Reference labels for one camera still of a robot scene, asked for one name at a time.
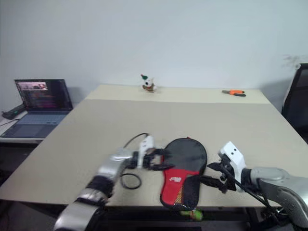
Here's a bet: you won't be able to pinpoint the dark metal table leg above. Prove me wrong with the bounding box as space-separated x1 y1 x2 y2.
244 207 268 231

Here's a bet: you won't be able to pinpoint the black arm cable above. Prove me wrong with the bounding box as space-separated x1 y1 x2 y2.
119 132 150 190
222 166 284 217

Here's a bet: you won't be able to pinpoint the open dark laptop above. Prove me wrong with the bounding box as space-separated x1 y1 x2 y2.
0 78 74 139

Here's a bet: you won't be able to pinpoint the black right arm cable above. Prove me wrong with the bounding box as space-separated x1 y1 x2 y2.
222 166 284 217

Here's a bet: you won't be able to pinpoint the orange handled pliers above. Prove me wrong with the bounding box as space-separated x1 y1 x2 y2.
222 89 247 97

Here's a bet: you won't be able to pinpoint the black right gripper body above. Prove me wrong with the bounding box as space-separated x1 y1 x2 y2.
218 157 238 193

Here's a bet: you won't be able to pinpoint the white side desk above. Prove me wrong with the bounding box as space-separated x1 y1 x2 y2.
0 102 81 145

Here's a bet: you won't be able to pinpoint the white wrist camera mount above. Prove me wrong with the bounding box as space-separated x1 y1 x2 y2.
138 135 156 167
218 141 246 193

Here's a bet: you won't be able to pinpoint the black and red paddle case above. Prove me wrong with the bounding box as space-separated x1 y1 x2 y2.
159 136 208 209

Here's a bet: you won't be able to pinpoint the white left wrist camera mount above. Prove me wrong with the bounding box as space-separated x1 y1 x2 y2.
138 135 156 167

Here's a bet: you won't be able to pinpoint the black device with green light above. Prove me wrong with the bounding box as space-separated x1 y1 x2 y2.
2 104 26 120

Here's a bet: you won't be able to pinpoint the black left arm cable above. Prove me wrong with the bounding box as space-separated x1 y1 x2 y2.
119 132 150 190

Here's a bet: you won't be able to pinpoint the green fuzzy zipper pendant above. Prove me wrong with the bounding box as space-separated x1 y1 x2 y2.
180 208 203 221

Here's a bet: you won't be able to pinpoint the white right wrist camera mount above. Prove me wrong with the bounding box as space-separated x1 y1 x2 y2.
218 141 246 193

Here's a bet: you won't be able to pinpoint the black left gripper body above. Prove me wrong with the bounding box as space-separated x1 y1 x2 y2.
143 149 161 170

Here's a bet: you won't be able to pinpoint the white plush dog toy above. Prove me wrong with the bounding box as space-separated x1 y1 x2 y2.
140 74 158 93

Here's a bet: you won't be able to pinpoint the black office chair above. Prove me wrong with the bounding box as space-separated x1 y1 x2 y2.
281 63 308 145

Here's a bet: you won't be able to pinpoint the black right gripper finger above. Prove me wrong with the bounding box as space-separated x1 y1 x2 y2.
201 176 227 193
206 162 226 173

